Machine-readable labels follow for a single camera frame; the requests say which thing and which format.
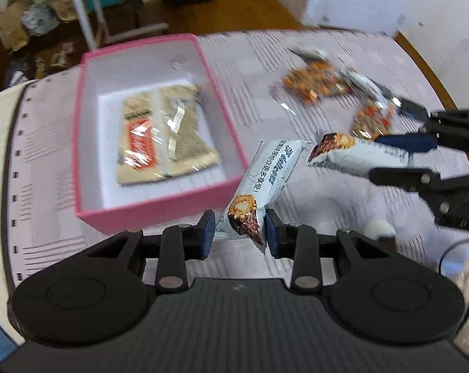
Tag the beige snack packet red label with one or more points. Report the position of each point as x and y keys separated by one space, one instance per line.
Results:
x=180 y=124

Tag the white metal rack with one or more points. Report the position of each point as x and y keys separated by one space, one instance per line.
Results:
x=87 y=19

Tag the pink cardboard box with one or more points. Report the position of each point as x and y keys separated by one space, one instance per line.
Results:
x=157 y=210

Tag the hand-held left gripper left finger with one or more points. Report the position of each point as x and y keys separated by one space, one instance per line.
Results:
x=205 y=234

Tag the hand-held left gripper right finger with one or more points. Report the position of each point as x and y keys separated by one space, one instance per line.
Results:
x=273 y=234

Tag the striped bed blanket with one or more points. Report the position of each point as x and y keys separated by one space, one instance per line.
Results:
x=44 y=202

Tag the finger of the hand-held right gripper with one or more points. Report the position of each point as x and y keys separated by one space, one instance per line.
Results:
x=397 y=176
x=407 y=143

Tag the clear-wrapped nut bar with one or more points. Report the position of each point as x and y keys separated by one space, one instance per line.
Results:
x=372 y=118
x=312 y=77

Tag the small white brown snack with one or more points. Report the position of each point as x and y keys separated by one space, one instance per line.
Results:
x=379 y=228

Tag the white chocolate snack bar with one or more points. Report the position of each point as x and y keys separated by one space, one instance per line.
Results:
x=265 y=175
x=355 y=156

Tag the pile of clothes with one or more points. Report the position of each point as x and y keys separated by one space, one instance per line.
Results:
x=32 y=19

